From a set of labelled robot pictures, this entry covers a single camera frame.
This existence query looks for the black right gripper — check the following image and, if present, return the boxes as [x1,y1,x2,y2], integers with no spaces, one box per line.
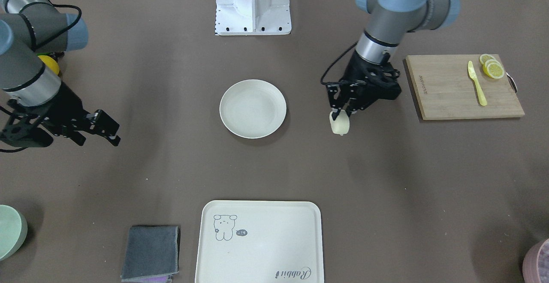
[1,82,121,148]

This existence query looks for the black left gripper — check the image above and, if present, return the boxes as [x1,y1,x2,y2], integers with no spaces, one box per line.
[324,51,401,120]

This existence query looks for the cream round plate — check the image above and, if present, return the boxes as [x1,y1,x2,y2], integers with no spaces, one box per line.
[218,79,287,139]

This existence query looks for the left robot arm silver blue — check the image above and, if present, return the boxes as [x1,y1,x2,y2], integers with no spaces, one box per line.
[321,0,461,123]

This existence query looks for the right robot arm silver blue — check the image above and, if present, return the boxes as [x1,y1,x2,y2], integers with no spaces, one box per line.
[0,0,121,152]

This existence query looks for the cream rectangular tray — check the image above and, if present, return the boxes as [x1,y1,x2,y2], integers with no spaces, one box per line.
[195,200,324,283]

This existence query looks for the yellow lemon far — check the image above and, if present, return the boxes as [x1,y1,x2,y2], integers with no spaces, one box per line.
[38,54,60,76]

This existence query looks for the wooden cutting board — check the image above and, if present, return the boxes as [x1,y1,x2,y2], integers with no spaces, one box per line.
[404,54,524,120]

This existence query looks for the grey folded cloth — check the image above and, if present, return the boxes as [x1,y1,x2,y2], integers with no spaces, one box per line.
[121,225,180,283]

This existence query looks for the mint green bowl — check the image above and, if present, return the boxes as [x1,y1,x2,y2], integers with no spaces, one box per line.
[0,205,28,260]

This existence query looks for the yellow plastic knife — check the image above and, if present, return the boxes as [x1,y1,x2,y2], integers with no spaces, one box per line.
[467,60,488,106]

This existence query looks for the lemon slices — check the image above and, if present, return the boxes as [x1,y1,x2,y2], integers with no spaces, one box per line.
[479,53,506,79]

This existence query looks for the pink bowl with ice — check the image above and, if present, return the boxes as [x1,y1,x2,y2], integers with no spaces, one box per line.
[522,239,549,283]

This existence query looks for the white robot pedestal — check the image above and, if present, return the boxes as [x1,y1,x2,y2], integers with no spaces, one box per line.
[214,0,292,36]

